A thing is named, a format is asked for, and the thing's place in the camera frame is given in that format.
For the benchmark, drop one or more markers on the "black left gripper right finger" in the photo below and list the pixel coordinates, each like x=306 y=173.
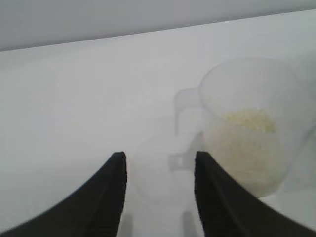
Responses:
x=234 y=212

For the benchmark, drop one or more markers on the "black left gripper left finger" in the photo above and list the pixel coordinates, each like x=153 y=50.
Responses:
x=84 y=209

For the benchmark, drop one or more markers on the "white rice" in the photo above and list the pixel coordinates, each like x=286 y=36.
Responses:
x=249 y=148

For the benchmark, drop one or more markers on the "translucent plastic measuring cup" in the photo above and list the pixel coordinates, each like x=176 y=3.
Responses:
x=247 y=93

